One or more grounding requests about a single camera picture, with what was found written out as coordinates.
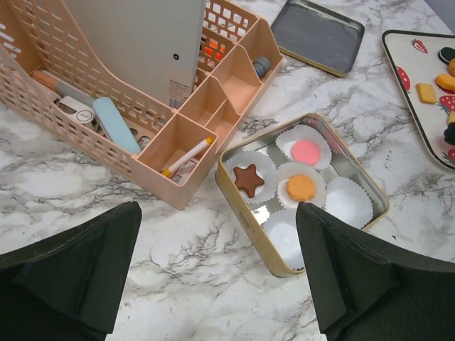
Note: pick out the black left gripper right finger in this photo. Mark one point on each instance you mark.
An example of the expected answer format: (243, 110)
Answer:
(365, 288)

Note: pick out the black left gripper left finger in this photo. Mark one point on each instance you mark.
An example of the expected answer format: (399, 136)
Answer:
(69, 286)

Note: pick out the orange round cookie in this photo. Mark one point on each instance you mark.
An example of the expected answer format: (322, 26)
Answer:
(451, 67)
(300, 187)

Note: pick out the pink round macaron cookie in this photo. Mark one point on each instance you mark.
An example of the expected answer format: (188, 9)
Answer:
(306, 151)

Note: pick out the brown star cookie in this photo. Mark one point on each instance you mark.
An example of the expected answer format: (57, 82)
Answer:
(247, 179)

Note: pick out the white paper cupcake liner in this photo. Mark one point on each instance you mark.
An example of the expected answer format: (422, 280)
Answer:
(266, 169)
(281, 231)
(287, 170)
(348, 202)
(288, 138)

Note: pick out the white yellow-capped marker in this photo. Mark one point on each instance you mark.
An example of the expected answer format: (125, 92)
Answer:
(203, 145)

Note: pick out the gold square cookie tin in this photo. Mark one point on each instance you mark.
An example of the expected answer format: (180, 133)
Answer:
(252, 217)

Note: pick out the light blue eraser case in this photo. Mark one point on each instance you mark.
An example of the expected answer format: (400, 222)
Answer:
(114, 125)

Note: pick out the white correction tape dispenser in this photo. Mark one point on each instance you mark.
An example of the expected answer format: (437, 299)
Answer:
(78, 111)

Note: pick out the yellow square biscuit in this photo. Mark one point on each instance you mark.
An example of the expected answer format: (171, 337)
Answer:
(450, 118)
(426, 93)

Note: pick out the peach highlighter pen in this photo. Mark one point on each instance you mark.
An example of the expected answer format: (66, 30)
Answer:
(61, 88)

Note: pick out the peach plastic file organizer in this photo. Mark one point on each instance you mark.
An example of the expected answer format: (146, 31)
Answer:
(43, 35)

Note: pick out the orange heart cookie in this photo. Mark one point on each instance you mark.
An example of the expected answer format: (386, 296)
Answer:
(446, 81)

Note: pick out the strawberry pattern serving tray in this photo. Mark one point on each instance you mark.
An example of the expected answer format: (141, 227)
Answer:
(423, 64)

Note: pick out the grey blue glue stick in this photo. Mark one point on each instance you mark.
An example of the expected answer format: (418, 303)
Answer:
(262, 66)

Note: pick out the black sandwich cookie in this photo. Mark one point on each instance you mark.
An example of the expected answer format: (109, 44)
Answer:
(446, 55)

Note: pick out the grey square tin lid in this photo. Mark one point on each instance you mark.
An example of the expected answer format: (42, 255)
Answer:
(318, 36)

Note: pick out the grey document folder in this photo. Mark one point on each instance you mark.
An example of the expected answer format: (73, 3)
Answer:
(152, 45)

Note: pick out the orange black marker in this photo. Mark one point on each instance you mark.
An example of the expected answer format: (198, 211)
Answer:
(213, 49)

